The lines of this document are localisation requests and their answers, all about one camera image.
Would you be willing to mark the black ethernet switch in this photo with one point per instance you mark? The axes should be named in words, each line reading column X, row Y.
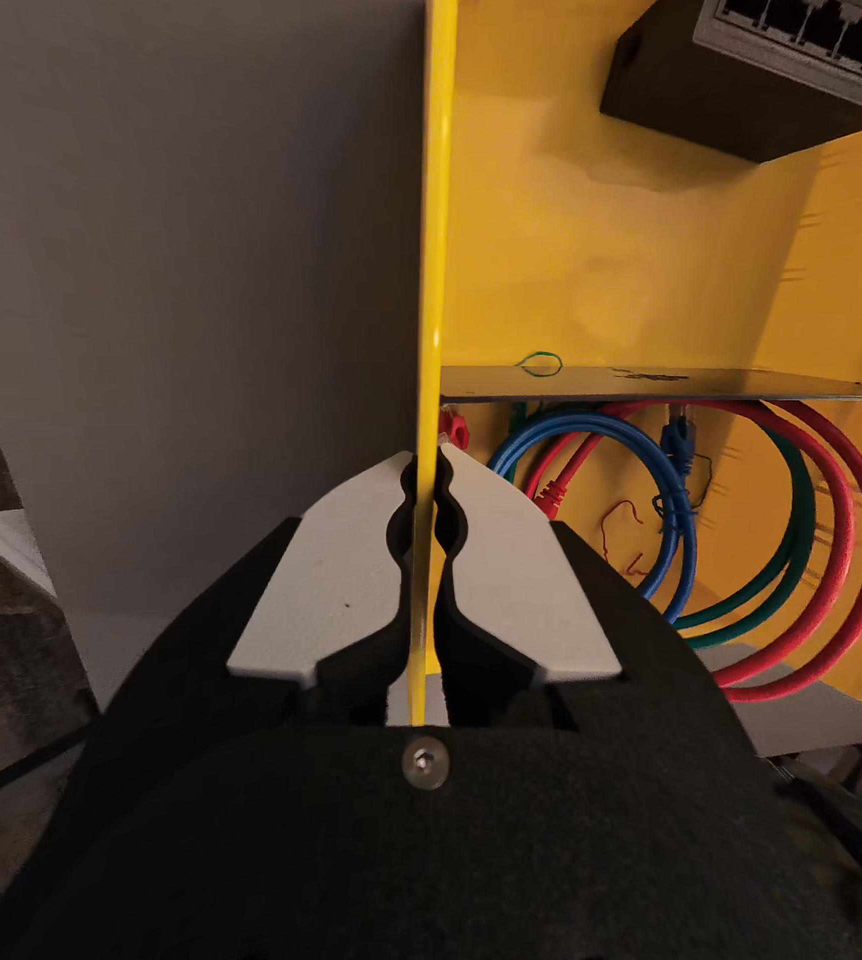
column 701, row 97

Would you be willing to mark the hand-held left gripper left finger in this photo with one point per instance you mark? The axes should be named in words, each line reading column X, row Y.
column 326, row 600

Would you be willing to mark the green thread scrap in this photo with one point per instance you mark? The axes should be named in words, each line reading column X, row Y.
column 560, row 365
column 710, row 472

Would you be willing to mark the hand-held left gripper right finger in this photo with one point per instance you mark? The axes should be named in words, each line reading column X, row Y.
column 536, row 600

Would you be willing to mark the yellow bin with divider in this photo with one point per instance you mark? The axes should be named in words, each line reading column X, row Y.
column 626, row 262

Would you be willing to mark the red thread scrap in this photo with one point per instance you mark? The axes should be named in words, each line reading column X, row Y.
column 605, row 525

